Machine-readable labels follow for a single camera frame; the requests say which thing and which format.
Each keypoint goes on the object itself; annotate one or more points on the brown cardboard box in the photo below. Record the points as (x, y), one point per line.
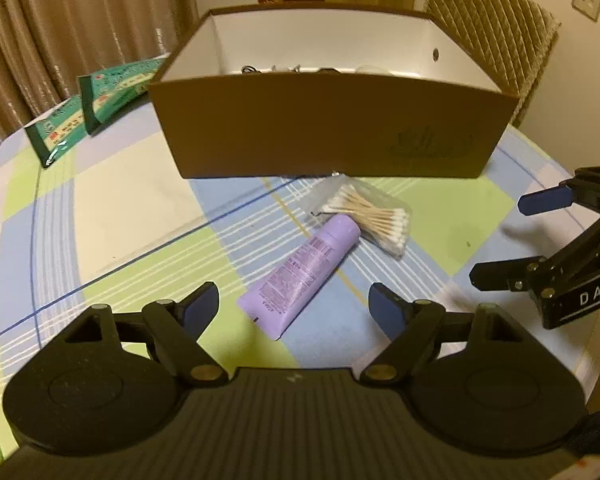
(300, 125)

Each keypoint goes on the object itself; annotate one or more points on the checked tablecloth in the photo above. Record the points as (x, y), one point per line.
(105, 220)

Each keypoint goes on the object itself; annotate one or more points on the beige curtain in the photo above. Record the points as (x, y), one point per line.
(70, 30)

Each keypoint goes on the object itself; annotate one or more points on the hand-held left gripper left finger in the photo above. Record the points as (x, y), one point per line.
(200, 307)

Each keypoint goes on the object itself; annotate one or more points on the bag of cotton swabs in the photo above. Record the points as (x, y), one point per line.
(375, 215)

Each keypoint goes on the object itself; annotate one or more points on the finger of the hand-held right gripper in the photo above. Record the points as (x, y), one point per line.
(545, 200)
(505, 275)

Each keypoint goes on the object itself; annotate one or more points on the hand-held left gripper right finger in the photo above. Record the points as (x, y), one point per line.
(386, 307)

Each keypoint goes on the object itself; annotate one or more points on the quilted chair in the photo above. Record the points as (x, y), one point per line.
(495, 25)

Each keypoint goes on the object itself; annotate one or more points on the purple tube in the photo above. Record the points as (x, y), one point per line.
(305, 270)

